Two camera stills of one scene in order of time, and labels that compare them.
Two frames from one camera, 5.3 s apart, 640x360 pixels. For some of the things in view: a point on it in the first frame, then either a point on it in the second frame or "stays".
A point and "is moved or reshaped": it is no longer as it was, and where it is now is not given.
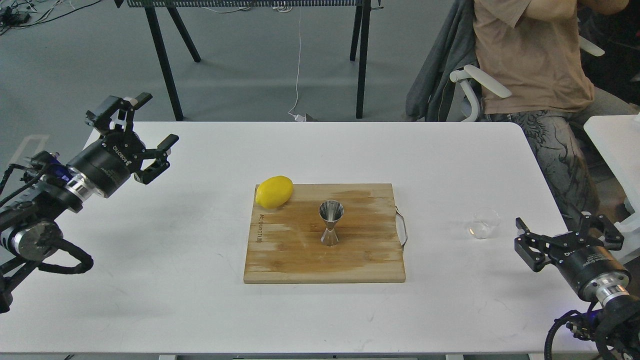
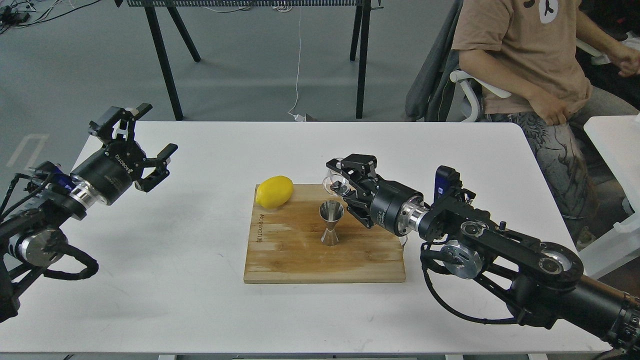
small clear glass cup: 484,220 is moved or reshaped
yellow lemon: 274,192 stays
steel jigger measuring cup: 330,211 stays
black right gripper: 596,273 → 396,207
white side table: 617,139 stays
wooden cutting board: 285,243 stays
